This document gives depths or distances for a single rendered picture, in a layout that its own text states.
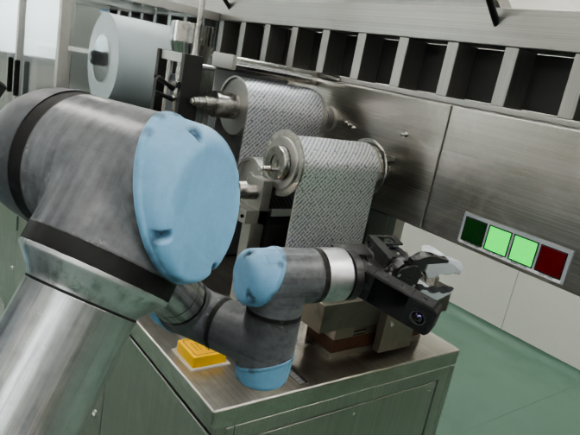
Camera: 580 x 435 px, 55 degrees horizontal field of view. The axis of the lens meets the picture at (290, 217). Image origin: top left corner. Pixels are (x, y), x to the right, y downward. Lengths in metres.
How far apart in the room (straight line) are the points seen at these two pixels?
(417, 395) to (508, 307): 2.70
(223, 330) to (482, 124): 0.77
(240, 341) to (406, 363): 0.57
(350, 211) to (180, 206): 0.98
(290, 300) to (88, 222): 0.38
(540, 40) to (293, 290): 0.78
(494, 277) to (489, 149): 2.81
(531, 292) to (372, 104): 2.61
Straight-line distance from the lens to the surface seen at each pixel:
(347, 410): 1.20
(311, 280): 0.72
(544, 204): 1.22
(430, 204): 1.37
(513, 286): 3.98
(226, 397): 1.01
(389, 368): 1.23
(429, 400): 1.41
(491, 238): 1.27
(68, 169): 0.42
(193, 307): 0.76
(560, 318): 3.86
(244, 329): 0.76
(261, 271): 0.69
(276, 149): 1.23
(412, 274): 0.83
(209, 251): 0.42
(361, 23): 1.61
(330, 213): 1.29
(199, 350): 1.08
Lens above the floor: 1.45
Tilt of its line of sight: 14 degrees down
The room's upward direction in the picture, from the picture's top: 11 degrees clockwise
